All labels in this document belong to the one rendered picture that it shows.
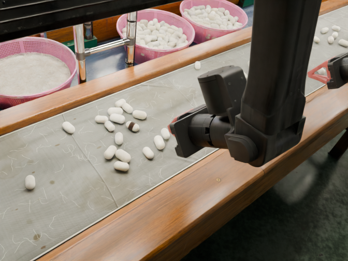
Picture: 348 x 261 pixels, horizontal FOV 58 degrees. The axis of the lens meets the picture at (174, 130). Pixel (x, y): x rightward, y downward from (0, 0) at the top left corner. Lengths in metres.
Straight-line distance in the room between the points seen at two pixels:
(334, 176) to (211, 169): 1.35
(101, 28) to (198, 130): 0.74
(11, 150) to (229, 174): 0.47
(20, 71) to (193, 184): 0.58
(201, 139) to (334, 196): 1.44
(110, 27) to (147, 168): 0.63
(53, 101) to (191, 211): 0.42
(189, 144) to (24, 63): 0.61
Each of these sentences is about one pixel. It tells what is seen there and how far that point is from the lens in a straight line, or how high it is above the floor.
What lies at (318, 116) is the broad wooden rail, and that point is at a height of 0.76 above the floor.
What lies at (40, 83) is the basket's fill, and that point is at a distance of 0.93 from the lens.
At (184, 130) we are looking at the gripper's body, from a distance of 0.54.
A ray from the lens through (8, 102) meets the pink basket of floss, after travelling 0.89.
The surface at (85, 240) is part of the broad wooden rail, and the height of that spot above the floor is 0.76.
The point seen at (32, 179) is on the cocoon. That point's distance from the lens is 0.69.
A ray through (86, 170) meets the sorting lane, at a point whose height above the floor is 0.74.
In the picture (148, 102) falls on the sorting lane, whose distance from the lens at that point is 0.86.
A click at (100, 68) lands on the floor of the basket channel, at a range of 1.07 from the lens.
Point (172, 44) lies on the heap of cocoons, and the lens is 1.11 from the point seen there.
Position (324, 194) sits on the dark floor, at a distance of 1.87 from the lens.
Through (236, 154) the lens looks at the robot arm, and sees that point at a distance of 0.43.
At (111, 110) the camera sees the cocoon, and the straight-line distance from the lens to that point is 0.80.
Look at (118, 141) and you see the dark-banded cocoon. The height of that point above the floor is 0.75.
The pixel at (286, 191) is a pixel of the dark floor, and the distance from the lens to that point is 1.77.
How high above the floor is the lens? 1.31
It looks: 46 degrees down
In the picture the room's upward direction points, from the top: 12 degrees clockwise
